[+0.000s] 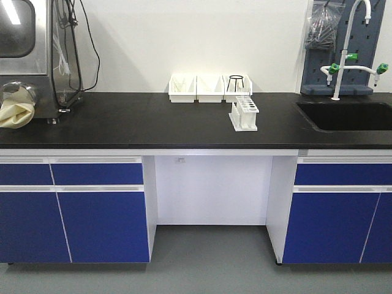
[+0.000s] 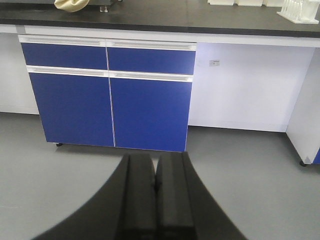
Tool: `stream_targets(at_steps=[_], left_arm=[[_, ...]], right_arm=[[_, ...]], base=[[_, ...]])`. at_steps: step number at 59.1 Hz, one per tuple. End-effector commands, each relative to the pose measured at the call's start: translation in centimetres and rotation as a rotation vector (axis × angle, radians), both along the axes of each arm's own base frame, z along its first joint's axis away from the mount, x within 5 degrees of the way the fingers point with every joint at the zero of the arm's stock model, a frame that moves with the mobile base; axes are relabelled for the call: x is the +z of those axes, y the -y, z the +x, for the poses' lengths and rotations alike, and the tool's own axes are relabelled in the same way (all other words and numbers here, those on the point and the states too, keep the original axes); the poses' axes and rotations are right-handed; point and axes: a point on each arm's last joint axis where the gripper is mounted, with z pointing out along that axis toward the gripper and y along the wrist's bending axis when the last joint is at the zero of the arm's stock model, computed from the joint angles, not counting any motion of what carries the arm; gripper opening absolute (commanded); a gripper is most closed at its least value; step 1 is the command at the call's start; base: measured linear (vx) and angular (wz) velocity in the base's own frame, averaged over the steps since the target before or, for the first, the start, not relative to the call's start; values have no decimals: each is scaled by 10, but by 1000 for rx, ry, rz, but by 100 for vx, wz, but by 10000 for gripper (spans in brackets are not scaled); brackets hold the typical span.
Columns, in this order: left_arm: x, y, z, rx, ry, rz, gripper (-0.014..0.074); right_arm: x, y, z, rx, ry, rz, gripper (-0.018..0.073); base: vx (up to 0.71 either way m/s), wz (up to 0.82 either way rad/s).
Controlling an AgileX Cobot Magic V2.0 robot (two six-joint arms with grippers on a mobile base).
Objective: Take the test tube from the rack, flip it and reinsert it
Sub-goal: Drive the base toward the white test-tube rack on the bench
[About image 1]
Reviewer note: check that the white lab faucet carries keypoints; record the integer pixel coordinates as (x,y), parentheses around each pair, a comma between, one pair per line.
(329,71)

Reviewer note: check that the blue cabinet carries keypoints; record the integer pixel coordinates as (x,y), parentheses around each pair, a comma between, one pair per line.
(339,212)
(78,209)

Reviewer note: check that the grey pegboard drying rack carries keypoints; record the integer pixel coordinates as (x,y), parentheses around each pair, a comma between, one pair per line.
(362,45)

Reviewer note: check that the cream rubber glove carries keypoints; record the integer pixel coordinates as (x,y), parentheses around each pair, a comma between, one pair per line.
(16,115)

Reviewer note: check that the white test tube rack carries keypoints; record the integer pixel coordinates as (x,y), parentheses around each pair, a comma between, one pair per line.
(243,114)

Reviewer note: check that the white middle storage bin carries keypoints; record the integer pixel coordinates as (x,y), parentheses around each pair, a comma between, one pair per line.
(210,88)

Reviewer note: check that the white right storage bin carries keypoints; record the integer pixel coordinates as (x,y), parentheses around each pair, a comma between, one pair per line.
(247,90)

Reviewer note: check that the stainless steel glove box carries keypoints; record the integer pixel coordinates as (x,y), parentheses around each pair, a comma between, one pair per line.
(39,56)

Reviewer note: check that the black wire tripod stand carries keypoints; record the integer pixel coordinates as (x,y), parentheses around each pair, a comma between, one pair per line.
(233,81)

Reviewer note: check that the black lab sink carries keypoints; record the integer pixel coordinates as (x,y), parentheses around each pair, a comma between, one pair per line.
(347,117)

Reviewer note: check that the clear plastic bag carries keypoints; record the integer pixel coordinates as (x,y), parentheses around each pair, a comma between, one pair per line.
(322,25)

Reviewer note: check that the white left storage bin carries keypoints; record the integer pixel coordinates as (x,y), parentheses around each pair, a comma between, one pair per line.
(182,88)

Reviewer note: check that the blue right cabinet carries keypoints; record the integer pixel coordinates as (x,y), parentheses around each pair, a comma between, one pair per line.
(339,212)

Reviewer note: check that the white storage bin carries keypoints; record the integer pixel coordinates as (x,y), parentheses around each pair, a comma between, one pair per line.
(210,88)
(182,88)
(247,90)

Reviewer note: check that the blue left cabinet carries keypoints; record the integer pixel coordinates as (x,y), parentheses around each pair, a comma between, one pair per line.
(78,209)

